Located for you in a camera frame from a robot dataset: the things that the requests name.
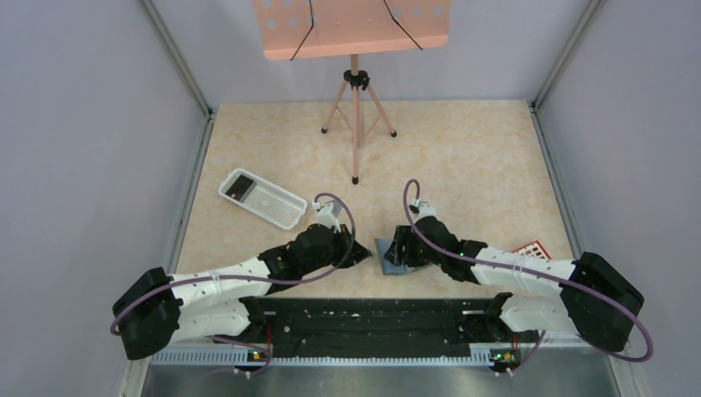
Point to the red plastic basket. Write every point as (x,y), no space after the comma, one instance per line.
(533,249)

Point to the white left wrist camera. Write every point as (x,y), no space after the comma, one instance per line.
(328,213)

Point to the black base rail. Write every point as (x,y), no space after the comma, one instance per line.
(376,328)

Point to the black card in basket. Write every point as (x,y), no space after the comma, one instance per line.
(240,187)

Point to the pink music stand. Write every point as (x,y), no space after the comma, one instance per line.
(298,30)

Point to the grey card holder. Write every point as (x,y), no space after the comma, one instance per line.
(381,246)

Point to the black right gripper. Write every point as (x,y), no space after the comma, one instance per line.
(405,247)

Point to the white plastic basket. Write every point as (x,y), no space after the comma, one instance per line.
(267,200)

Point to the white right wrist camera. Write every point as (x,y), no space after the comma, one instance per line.
(421,209)

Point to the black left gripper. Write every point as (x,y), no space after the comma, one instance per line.
(344,244)

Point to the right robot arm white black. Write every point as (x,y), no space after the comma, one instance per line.
(586,297)

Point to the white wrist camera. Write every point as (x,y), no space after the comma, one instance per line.
(421,209)
(328,213)

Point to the aluminium frame rail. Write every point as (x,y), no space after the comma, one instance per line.
(255,355)

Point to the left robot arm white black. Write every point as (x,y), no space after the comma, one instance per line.
(160,309)

